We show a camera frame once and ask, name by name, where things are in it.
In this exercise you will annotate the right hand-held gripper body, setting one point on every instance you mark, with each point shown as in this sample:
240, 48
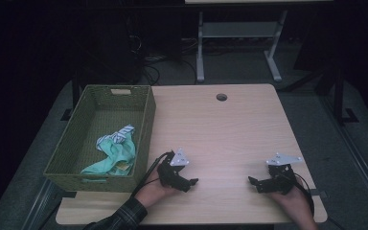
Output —
279, 179

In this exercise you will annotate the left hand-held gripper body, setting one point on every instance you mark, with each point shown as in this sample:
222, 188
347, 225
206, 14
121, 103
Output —
169, 171

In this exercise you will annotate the mint green baby garment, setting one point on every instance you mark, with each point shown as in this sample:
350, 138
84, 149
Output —
118, 156

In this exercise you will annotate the green woven basket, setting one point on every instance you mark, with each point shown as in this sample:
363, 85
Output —
76, 153

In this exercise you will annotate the person's left hand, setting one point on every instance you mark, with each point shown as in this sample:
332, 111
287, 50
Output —
155, 191

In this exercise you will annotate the person's right hand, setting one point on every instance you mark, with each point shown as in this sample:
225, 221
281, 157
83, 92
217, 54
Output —
292, 201

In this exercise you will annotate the grey tape strip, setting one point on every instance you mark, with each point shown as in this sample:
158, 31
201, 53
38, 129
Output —
318, 193

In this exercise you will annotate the dark metal stand with foot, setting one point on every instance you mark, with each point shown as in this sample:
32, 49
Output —
340, 96

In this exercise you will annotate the metal floor rail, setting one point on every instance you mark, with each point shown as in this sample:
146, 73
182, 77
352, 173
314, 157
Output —
38, 207
357, 166

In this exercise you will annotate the white metal stand frame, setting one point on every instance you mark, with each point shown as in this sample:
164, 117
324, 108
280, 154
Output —
236, 30

